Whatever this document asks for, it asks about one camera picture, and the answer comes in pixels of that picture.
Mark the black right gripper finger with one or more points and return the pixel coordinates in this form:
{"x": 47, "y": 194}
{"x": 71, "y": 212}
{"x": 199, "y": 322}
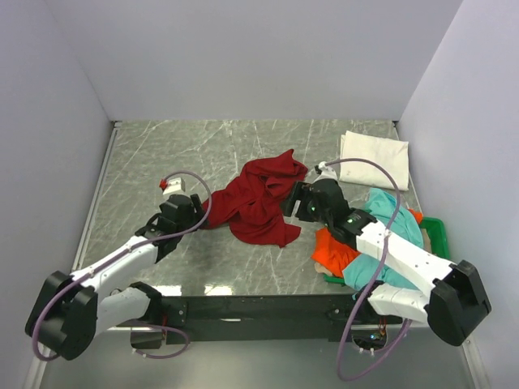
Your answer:
{"x": 288, "y": 204}
{"x": 301, "y": 191}

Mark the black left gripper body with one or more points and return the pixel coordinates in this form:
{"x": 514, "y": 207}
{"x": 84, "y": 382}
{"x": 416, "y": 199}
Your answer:
{"x": 194, "y": 218}

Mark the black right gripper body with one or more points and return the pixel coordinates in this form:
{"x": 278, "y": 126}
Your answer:
{"x": 311, "y": 213}

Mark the red t shirt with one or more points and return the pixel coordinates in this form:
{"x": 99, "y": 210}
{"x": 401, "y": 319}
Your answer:
{"x": 251, "y": 203}

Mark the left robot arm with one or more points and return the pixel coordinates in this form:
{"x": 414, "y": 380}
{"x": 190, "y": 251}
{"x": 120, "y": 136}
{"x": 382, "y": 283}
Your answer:
{"x": 72, "y": 309}

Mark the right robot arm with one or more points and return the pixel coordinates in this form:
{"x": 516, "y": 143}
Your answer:
{"x": 450, "y": 297}

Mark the orange t shirt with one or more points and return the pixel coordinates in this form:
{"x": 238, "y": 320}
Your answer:
{"x": 407, "y": 224}

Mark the teal t shirt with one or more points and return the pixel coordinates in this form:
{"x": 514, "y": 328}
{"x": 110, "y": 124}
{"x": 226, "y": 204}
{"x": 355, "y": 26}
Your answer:
{"x": 382, "y": 205}

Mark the folded white t shirt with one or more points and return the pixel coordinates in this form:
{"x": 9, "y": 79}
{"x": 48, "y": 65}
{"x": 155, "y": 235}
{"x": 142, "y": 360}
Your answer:
{"x": 391, "y": 155}

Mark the green plastic bin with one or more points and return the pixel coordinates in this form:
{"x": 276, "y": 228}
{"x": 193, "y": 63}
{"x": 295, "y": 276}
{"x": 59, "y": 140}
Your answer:
{"x": 439, "y": 244}

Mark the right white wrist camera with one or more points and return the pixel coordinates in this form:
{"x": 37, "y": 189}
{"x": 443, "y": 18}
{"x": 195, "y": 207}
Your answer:
{"x": 325, "y": 174}

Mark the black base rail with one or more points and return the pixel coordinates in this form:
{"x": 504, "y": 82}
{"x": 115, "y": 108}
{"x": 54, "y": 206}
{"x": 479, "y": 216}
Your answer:
{"x": 240, "y": 318}

